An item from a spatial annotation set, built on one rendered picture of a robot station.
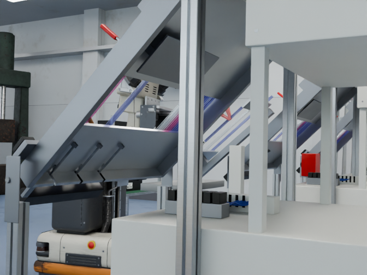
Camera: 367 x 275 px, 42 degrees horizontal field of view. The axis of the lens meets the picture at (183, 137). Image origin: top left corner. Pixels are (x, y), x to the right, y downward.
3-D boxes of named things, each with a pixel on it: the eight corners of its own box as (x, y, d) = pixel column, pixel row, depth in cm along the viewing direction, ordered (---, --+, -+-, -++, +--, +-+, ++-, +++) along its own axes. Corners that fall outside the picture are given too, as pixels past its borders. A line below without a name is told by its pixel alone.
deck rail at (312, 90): (235, 172, 254) (228, 163, 257) (237, 171, 256) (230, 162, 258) (337, 73, 231) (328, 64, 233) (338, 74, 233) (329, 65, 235)
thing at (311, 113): (289, 121, 244) (282, 114, 246) (318, 127, 302) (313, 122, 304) (338, 73, 233) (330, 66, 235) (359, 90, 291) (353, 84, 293)
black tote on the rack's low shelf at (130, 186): (110, 193, 469) (110, 181, 469) (95, 192, 477) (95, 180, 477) (142, 189, 519) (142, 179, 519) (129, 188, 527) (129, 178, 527)
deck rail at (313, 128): (275, 168, 314) (269, 161, 316) (276, 168, 316) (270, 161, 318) (359, 90, 291) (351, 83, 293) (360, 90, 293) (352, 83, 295)
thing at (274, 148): (235, 166, 257) (231, 162, 258) (274, 164, 315) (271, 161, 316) (260, 142, 251) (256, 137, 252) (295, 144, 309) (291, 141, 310)
